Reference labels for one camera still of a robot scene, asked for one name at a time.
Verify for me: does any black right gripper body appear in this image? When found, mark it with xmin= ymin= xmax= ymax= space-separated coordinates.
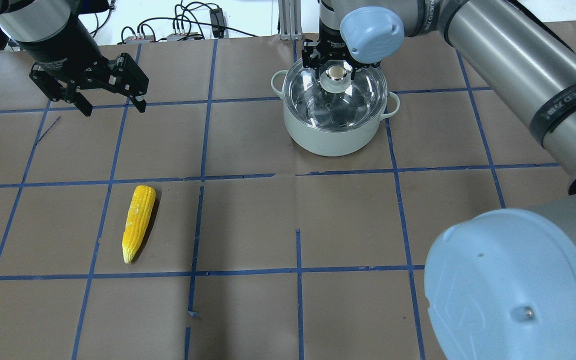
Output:
xmin=302 ymin=29 xmax=360 ymax=65

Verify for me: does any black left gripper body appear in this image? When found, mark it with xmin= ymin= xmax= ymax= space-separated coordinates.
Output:
xmin=20 ymin=10 xmax=115 ymax=93

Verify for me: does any glass pot lid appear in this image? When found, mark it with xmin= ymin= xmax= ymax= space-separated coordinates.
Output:
xmin=281 ymin=60 xmax=388 ymax=133

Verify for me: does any yellow corn cob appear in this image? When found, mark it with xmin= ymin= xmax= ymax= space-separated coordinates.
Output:
xmin=121 ymin=185 xmax=157 ymax=264

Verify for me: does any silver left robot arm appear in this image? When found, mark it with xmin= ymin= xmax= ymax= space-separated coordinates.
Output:
xmin=0 ymin=0 xmax=149 ymax=116

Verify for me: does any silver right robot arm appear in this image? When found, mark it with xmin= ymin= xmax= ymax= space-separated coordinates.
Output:
xmin=295 ymin=32 xmax=568 ymax=360

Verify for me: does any pale green cooking pot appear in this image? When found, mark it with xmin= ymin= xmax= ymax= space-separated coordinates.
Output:
xmin=270 ymin=60 xmax=401 ymax=157

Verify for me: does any brown paper table cover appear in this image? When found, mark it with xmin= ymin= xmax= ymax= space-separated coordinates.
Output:
xmin=0 ymin=20 xmax=576 ymax=360

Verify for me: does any aluminium frame post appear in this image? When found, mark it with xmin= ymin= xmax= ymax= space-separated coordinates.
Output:
xmin=278 ymin=0 xmax=304 ymax=41

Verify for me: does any black cable bundle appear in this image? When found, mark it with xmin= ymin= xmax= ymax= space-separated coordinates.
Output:
xmin=88 ymin=0 xmax=259 ymax=46

